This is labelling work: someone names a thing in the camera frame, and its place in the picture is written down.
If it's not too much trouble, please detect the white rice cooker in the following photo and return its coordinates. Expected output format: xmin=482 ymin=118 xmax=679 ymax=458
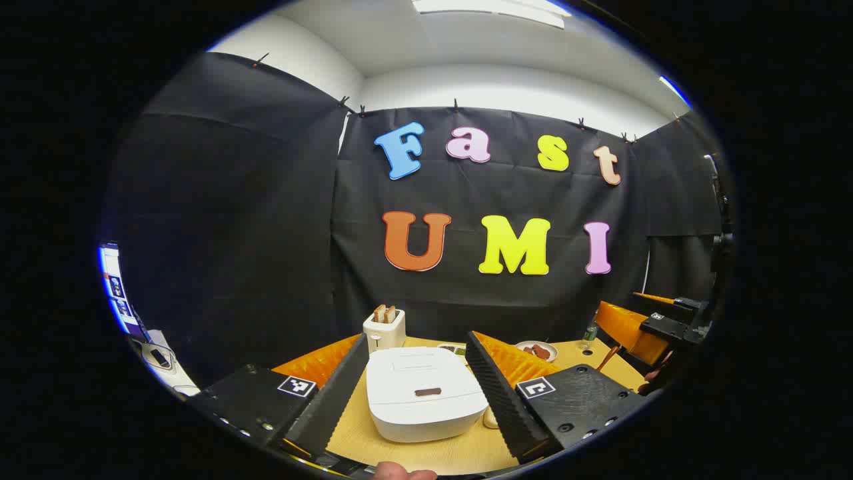
xmin=366 ymin=346 xmax=489 ymax=443

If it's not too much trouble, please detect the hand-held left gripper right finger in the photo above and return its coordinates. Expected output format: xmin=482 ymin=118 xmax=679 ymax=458
xmin=464 ymin=330 xmax=650 ymax=466

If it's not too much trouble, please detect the white side table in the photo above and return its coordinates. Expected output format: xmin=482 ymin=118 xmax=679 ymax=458
xmin=130 ymin=328 xmax=201 ymax=398

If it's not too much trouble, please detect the computer monitor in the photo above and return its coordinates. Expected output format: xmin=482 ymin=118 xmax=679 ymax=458
xmin=99 ymin=241 xmax=149 ymax=337

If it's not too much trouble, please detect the ceiling light panel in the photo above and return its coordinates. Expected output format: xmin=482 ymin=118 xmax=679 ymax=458
xmin=412 ymin=0 xmax=572 ymax=29

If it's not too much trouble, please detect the white toaster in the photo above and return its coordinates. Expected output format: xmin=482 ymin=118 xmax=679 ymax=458
xmin=363 ymin=308 xmax=407 ymax=354

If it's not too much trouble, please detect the white oval dish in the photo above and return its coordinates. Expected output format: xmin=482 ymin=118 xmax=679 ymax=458
xmin=141 ymin=343 xmax=178 ymax=375

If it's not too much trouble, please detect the white round plate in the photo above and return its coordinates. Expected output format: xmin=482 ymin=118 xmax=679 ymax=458
xmin=514 ymin=341 xmax=559 ymax=363

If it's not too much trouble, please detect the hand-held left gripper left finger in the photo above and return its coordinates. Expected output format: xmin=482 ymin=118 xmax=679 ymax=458
xmin=190 ymin=333 xmax=371 ymax=461

